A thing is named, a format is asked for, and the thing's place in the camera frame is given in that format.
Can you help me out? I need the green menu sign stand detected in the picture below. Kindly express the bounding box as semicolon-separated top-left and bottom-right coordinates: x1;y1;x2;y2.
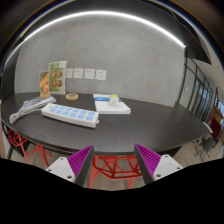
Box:
48;60;68;96

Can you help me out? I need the dark-framed glass partition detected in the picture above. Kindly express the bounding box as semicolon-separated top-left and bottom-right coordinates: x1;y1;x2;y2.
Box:
176;49;222;122

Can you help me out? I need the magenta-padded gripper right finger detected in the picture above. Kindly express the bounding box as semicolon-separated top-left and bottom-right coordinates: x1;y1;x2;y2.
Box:
134;143;184;185

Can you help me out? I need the beige tape roll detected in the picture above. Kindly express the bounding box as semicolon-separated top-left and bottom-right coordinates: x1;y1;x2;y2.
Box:
65;92;79;102

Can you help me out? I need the black chair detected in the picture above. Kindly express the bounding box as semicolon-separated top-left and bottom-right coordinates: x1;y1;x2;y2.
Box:
194;134;218;163

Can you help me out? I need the white and blue booklet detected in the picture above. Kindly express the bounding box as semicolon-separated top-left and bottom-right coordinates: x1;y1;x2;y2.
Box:
92;93;132;115

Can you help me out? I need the curved ceiling light strip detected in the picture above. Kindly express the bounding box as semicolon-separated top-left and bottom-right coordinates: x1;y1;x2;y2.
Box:
6;9;186;61

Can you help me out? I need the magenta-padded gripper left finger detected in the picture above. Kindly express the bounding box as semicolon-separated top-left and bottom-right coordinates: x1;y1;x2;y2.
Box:
44;144;96;187

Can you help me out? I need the red metal frame chair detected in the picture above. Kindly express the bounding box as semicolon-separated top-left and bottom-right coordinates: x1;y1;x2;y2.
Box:
88;154;148;190
5;127;52;166

